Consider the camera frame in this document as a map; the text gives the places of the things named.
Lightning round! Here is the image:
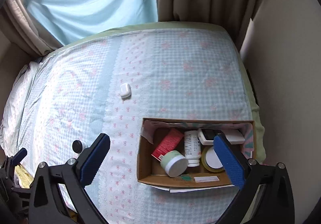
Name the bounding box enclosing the black white small jar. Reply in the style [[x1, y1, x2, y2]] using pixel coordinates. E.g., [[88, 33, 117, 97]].
[[72, 140, 88, 154]]

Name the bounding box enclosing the cardboard box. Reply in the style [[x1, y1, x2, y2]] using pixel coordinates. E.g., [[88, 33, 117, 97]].
[[137, 118, 256, 193]]

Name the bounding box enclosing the white medicine bottle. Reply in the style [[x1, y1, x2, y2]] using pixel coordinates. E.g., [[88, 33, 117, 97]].
[[184, 130, 201, 167]]

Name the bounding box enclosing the yellow tape roll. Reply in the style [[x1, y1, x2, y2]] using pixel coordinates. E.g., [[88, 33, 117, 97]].
[[201, 146, 224, 173]]

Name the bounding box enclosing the green jar white lid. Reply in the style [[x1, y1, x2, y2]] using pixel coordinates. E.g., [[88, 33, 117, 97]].
[[160, 150, 188, 178]]

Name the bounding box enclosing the red small box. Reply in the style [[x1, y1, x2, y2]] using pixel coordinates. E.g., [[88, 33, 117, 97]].
[[151, 128, 184, 161]]

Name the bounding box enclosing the white pillow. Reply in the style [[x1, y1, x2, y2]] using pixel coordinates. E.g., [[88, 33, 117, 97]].
[[1, 61, 39, 156]]

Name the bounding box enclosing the light blue curtain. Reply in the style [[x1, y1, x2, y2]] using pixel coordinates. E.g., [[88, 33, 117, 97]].
[[26, 0, 158, 45]]

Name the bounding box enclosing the white earbuds case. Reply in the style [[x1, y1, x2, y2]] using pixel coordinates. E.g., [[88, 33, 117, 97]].
[[120, 83, 132, 99]]

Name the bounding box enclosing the white remote control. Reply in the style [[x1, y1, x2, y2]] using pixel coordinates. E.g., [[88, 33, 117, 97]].
[[198, 128, 245, 146]]

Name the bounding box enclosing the green blanket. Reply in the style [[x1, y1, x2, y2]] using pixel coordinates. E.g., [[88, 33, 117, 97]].
[[41, 21, 265, 161]]

